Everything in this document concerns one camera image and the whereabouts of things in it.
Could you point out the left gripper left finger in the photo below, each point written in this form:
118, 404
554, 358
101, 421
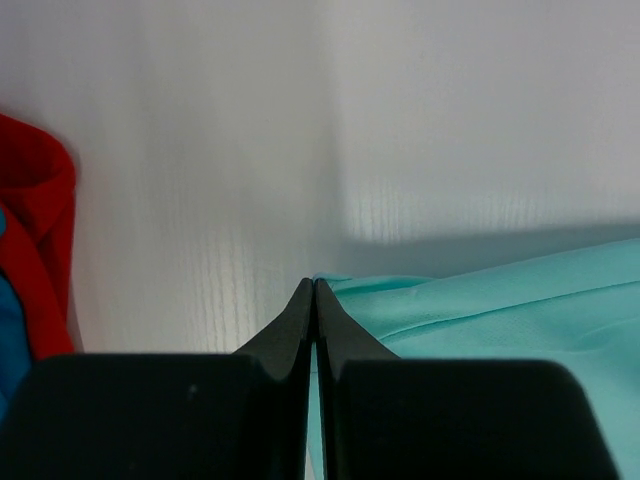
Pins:
241, 415

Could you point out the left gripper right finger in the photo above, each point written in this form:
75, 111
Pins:
383, 417

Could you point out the red folded t shirt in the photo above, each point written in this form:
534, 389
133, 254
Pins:
38, 181

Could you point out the teal t shirt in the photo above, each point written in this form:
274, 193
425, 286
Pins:
578, 308

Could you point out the blue folded t shirt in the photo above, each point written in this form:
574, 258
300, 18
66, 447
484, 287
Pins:
16, 357

